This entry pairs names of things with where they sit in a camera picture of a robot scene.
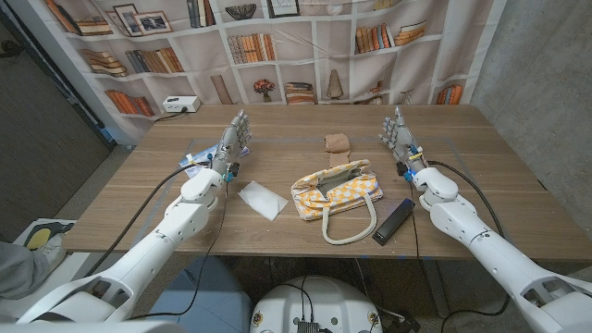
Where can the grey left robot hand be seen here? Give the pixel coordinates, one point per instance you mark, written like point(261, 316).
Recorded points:
point(233, 139)

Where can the yellow white checkered handbag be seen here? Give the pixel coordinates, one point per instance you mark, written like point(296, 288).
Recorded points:
point(342, 194)

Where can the tan adhesive wrap roll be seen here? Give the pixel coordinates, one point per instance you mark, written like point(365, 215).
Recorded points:
point(336, 143)

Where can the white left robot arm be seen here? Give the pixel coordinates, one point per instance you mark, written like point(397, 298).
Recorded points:
point(148, 250)

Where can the white flat package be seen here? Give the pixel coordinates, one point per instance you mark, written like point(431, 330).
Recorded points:
point(263, 200)

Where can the grey trouser leg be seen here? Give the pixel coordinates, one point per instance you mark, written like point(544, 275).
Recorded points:
point(18, 270)

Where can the white shoe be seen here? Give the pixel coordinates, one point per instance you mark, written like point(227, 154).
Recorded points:
point(53, 252)

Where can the printed bookshelf backdrop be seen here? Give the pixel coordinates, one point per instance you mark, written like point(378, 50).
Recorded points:
point(296, 69)

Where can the white power strip box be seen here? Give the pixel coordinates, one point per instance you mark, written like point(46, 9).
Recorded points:
point(180, 104)

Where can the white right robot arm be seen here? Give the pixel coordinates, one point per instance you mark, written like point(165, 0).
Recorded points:
point(485, 245)

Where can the yellow black floor mat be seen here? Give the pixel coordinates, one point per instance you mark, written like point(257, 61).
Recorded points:
point(44, 236)

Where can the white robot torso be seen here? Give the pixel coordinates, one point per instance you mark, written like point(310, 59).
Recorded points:
point(319, 300)

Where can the grey metal table leg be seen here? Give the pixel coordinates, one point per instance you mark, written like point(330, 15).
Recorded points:
point(435, 287)

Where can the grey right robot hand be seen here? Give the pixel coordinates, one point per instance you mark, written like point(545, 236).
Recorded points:
point(402, 139)

